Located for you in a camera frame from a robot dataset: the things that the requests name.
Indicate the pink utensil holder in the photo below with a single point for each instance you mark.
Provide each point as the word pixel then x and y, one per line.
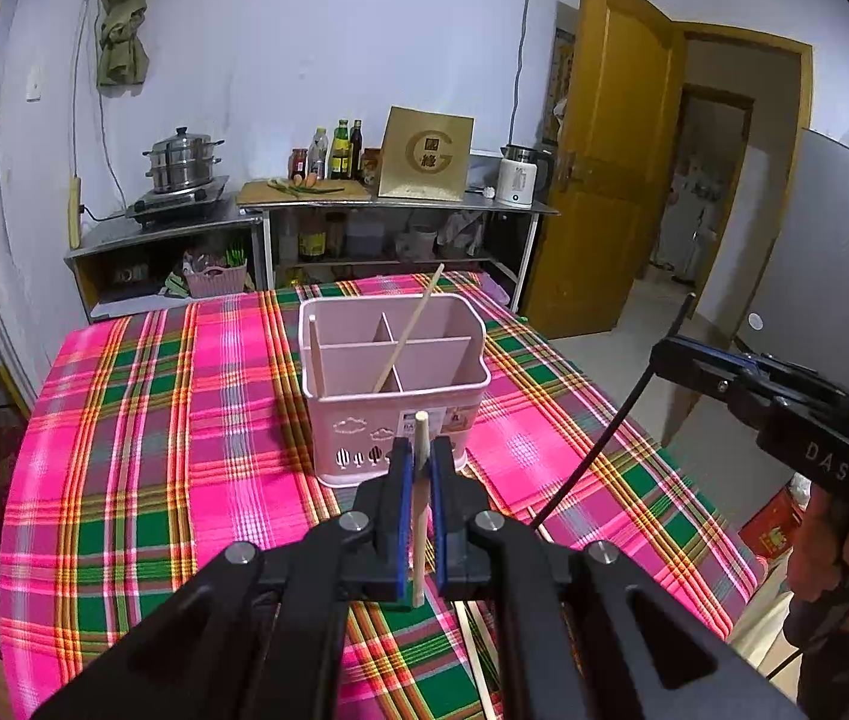
pixel 394 420

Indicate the low metal table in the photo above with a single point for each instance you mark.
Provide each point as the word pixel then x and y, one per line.
pixel 117 236

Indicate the plaid tablecloth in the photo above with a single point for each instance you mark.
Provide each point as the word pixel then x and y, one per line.
pixel 169 427

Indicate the wooden chopstick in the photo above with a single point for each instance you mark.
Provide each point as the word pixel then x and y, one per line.
pixel 478 667
pixel 420 540
pixel 315 360
pixel 409 330

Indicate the gold paper bag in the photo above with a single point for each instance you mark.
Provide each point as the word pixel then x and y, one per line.
pixel 424 157

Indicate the carrot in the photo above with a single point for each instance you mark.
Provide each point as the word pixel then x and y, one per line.
pixel 308 181

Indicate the wooden cutting board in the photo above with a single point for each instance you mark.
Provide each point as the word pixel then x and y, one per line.
pixel 267 193

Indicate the wall poster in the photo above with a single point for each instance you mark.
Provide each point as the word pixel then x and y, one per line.
pixel 561 82

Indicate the black chopstick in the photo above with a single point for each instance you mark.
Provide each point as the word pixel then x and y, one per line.
pixel 604 427

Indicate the wall switch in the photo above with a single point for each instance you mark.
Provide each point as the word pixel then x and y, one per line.
pixel 34 82

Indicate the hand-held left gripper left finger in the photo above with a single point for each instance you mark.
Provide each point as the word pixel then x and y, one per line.
pixel 402 484

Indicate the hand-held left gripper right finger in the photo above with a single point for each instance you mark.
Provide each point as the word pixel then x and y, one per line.
pixel 439 484

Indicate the tall metal shelf table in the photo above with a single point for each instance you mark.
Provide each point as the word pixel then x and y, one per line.
pixel 424 206

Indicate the brown spice jar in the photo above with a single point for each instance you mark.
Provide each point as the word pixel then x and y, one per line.
pixel 372 165

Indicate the yellow power strip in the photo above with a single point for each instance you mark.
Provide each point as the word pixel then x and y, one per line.
pixel 75 214

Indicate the bottle with yellow label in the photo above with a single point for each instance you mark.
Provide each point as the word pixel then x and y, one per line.
pixel 312 240

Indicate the dark sauce bottle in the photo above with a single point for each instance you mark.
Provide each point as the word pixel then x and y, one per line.
pixel 357 154

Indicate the pink plastic basket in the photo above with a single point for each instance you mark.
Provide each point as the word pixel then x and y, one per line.
pixel 214 281

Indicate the red box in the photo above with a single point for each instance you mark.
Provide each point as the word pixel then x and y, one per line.
pixel 773 525

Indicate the white electric kettle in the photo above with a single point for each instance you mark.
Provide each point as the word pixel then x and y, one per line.
pixel 518 180

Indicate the yellow wooden door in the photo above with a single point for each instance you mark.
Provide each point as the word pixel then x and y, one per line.
pixel 612 165

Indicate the green hanging cloth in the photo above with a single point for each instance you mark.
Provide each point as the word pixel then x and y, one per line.
pixel 123 22

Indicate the red sauce jar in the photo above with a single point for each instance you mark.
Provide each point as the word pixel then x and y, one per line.
pixel 298 163

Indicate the steel steamer pot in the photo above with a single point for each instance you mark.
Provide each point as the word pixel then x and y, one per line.
pixel 180 161

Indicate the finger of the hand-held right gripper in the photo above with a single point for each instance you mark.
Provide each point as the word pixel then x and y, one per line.
pixel 784 379
pixel 694 367

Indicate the clear plastic bottle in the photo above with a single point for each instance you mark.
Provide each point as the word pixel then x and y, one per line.
pixel 318 157

